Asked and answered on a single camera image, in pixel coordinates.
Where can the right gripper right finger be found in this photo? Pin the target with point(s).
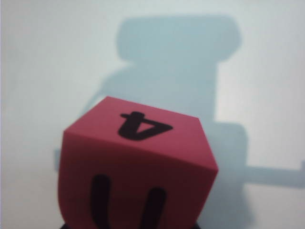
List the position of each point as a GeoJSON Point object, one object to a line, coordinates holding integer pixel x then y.
{"type": "Point", "coordinates": [195, 226]}

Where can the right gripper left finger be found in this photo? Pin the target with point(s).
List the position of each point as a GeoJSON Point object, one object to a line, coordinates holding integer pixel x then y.
{"type": "Point", "coordinates": [69, 227]}

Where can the pink foam block number 0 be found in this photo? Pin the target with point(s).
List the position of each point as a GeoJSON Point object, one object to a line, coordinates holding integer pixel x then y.
{"type": "Point", "coordinates": [143, 167]}

